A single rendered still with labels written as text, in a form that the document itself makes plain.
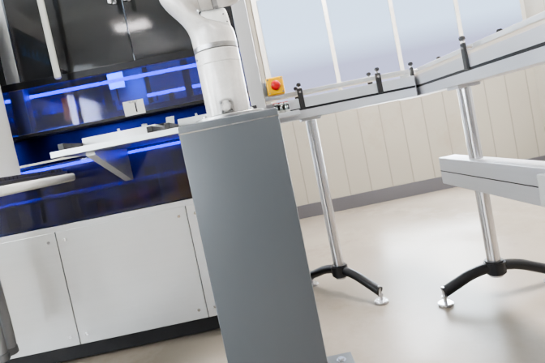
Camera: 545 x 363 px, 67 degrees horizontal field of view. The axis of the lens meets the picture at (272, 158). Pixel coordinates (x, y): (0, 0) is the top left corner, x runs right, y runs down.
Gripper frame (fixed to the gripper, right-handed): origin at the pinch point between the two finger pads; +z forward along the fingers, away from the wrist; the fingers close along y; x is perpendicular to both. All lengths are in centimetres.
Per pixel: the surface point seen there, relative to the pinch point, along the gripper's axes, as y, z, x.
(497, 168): -85, 57, 7
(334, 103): -43, 22, -39
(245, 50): -8.7, -6.0, -28.1
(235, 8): -8.2, -23.6, -28.0
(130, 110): 43, 9, -28
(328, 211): -32, 70, -43
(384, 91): -66, 21, -39
